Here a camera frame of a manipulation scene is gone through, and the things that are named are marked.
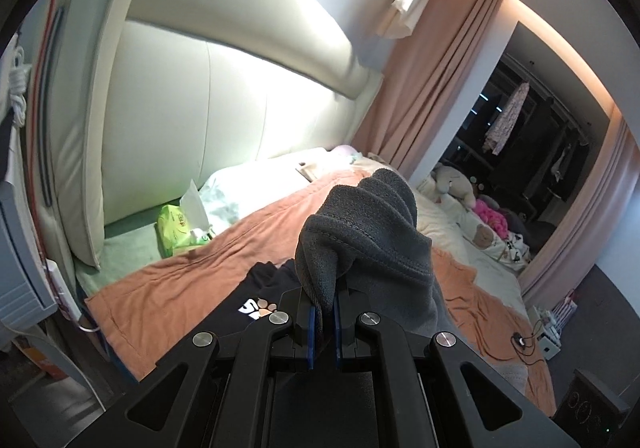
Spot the black printed garment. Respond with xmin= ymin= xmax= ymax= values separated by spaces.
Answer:
xmin=209 ymin=259 xmax=302 ymax=331

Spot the white cable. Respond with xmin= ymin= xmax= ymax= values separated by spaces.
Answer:
xmin=49 ymin=312 xmax=110 ymax=415

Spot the green tissue pack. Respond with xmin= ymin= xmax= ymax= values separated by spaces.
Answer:
xmin=155 ymin=179 xmax=217 ymax=259

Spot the dark grey chair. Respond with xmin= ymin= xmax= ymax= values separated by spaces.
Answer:
xmin=505 ymin=210 xmax=557 ymax=249

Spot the white power strip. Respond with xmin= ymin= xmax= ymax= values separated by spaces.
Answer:
xmin=42 ymin=259 xmax=82 ymax=323

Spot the pink plush toy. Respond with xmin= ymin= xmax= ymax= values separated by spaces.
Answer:
xmin=472 ymin=197 xmax=512 ymax=235

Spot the white rope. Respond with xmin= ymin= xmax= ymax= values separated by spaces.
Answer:
xmin=6 ymin=32 xmax=32 ymax=129

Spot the mint green bed sheet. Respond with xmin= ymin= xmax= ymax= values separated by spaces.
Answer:
xmin=74 ymin=205 xmax=171 ymax=299

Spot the grey t-shirt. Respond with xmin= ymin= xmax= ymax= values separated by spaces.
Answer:
xmin=294 ymin=168 xmax=482 ymax=365

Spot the black device with cable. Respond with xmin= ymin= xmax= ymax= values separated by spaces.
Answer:
xmin=509 ymin=318 xmax=547 ymax=365

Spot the white bedside shelf unit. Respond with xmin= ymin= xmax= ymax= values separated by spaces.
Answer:
xmin=529 ymin=307 xmax=564 ymax=360

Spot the white appliance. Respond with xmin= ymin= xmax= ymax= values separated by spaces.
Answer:
xmin=0 ymin=177 xmax=57 ymax=335

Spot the cream padded headboard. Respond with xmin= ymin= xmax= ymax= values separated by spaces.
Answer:
xmin=27 ymin=0 xmax=385 ymax=269

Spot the bear print white pillow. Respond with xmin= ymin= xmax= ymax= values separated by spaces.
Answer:
xmin=462 ymin=222 xmax=507 ymax=259

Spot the cream duvet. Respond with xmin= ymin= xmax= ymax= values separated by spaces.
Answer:
xmin=414 ymin=168 xmax=532 ymax=325

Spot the white patterned pillow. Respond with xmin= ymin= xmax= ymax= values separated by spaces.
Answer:
xmin=199 ymin=147 xmax=313 ymax=231

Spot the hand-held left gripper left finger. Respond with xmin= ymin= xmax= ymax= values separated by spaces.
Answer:
xmin=65 ymin=285 xmax=317 ymax=448

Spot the striped gift bag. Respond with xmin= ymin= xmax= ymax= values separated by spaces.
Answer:
xmin=561 ymin=295 xmax=579 ymax=329

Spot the hanging light garment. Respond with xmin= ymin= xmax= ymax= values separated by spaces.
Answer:
xmin=481 ymin=80 xmax=532 ymax=157

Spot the orange fleece blanket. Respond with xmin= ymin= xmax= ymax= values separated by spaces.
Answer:
xmin=84 ymin=163 xmax=558 ymax=418

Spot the black and white patterned cloth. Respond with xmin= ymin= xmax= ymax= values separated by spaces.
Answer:
xmin=499 ymin=232 xmax=532 ymax=269

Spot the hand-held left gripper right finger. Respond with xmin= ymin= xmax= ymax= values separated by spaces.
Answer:
xmin=334 ymin=275 xmax=581 ymax=448

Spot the beige plush toy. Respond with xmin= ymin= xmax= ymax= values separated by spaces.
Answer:
xmin=429 ymin=165 xmax=479 ymax=209

